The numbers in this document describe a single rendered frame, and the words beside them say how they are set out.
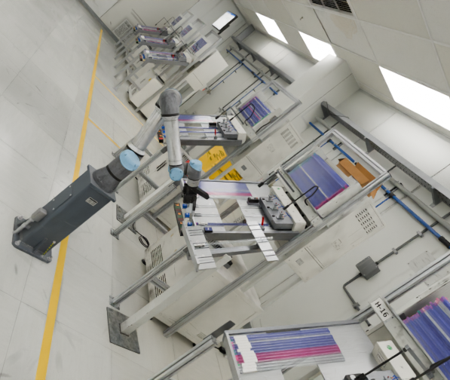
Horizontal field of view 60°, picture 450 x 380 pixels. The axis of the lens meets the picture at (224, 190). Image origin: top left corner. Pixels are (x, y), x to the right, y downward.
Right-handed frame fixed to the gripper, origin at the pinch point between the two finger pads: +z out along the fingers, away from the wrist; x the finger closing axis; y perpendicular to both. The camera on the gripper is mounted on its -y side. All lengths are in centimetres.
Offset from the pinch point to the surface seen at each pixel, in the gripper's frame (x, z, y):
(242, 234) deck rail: 10.0, 9.6, -32.9
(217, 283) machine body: 10, 52, -24
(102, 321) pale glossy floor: 33, 57, 51
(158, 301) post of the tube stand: 32, 43, 19
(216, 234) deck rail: 10.0, 9.7, -15.8
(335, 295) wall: -39, 121, -167
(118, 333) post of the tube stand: 36, 65, 42
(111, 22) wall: -871, 21, 54
